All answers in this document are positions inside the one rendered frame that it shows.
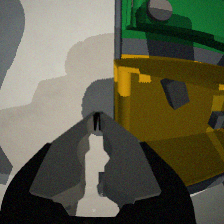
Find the dark grey metal shelf frame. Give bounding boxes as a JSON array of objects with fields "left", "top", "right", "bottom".
[{"left": 97, "top": 0, "right": 224, "bottom": 197}]

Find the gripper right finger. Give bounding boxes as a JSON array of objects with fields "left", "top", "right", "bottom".
[{"left": 98, "top": 111, "right": 197, "bottom": 224}]

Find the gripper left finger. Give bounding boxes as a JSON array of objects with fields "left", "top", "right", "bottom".
[{"left": 0, "top": 111, "right": 98, "bottom": 224}]

